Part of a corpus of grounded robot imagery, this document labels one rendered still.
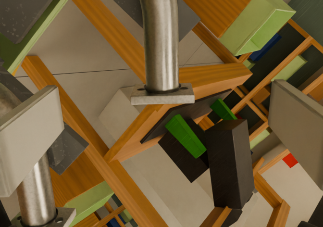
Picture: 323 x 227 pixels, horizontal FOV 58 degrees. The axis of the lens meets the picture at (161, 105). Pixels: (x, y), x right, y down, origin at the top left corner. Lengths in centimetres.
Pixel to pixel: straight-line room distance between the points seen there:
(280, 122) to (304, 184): 637
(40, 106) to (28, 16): 17
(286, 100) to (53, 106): 13
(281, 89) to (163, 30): 11
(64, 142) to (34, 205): 6
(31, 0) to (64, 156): 15
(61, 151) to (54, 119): 13
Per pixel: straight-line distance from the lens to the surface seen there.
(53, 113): 18
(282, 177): 654
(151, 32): 24
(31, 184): 28
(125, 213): 614
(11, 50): 47
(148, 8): 24
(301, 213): 679
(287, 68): 552
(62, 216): 32
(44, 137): 17
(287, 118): 17
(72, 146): 31
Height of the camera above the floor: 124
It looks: 14 degrees down
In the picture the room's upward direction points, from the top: 139 degrees clockwise
